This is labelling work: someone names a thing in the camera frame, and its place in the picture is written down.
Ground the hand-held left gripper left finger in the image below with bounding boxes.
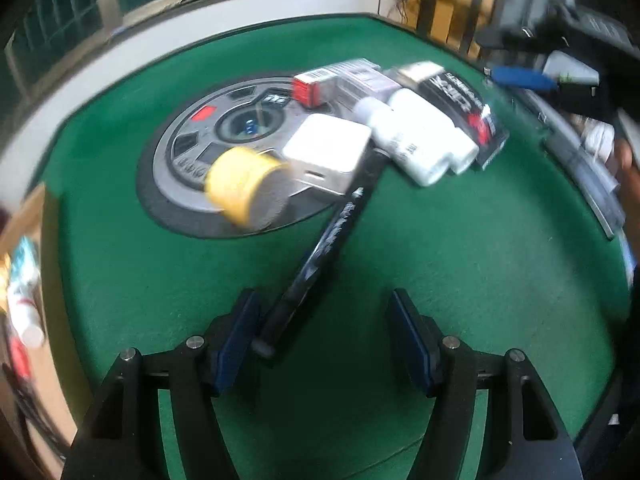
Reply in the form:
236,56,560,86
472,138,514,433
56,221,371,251
60,287,263,480

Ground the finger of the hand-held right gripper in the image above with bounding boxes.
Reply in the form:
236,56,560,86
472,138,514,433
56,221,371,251
472,25,551,53
486,64,561,93

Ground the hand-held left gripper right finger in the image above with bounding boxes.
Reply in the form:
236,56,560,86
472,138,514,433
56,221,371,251
387,287,586,480

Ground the black and red snack packet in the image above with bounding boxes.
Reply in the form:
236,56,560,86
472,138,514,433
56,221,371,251
415,71,511,171

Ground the white bottle with wide cap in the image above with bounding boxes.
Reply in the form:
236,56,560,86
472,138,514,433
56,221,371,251
387,89,481,176

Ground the black marker with white print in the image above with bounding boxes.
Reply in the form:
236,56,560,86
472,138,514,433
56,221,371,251
251,186,371,359

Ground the large white labelled bottle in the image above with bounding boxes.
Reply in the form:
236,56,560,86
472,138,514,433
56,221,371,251
370,110,451,188

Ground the small white bottle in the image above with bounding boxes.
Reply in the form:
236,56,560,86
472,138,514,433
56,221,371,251
352,95,393,128

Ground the yellow tape roll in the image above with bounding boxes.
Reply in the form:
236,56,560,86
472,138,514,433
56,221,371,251
204,146,291,228

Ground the cardboard box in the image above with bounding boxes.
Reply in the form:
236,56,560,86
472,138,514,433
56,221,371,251
0,182,96,480

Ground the long grey carton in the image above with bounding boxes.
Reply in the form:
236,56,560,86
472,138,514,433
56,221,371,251
291,57,382,109

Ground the golden wooden slatted partition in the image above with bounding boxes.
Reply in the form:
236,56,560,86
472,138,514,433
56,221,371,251
372,0,506,56

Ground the teal and white packet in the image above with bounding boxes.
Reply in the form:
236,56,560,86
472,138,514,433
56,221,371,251
10,237,41,286

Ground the wooden framed window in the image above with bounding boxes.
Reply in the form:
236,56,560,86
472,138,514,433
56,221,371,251
5,0,351,86

